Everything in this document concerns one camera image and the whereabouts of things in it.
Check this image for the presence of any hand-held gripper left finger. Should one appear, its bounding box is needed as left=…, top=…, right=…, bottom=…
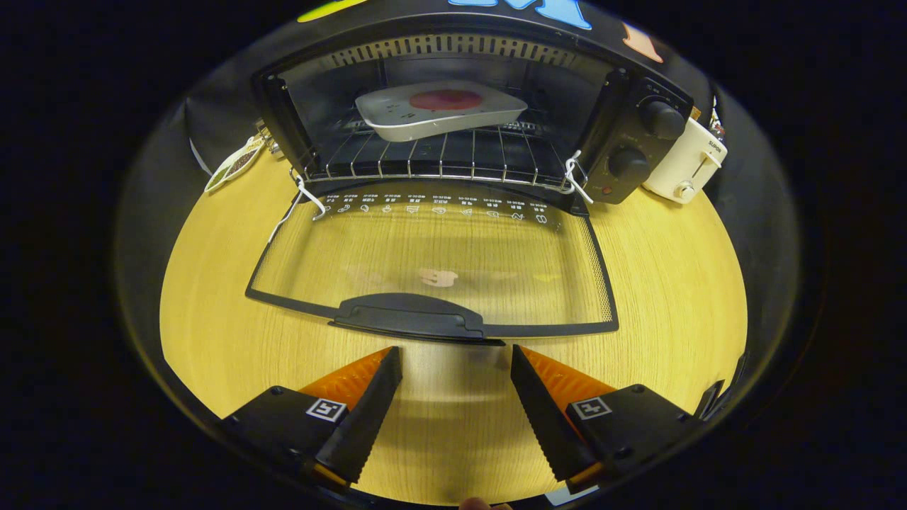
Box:
left=221, top=346, right=403, bottom=489

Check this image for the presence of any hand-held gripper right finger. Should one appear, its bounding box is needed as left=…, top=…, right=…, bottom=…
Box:
left=510, top=344, right=699, bottom=493

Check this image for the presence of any black toaster oven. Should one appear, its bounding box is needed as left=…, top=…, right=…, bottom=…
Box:
left=244, top=13, right=695, bottom=346

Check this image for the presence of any white rectangular plate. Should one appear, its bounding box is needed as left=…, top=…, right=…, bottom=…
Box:
left=354, top=80, right=529, bottom=142

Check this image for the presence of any pink ham slice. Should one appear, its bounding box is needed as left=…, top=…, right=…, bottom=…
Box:
left=409, top=89, right=484, bottom=112

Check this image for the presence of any metal oven rack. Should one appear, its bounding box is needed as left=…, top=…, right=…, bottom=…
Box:
left=305, top=120, right=578, bottom=191

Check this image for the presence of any white pop-up toaster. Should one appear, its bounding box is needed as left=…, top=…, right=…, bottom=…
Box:
left=641, top=117, right=728, bottom=205

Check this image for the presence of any black flat device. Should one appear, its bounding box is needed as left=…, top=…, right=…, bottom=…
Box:
left=694, top=352, right=750, bottom=420

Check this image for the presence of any white divided bean dish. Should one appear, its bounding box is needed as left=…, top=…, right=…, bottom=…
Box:
left=204, top=135, right=266, bottom=193

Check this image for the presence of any white cord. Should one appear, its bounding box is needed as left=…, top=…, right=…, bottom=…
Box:
left=563, top=150, right=593, bottom=206
left=268, top=174, right=328, bottom=245

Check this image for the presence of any metal wire basket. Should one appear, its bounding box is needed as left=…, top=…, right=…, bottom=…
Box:
left=255, top=119, right=281, bottom=155

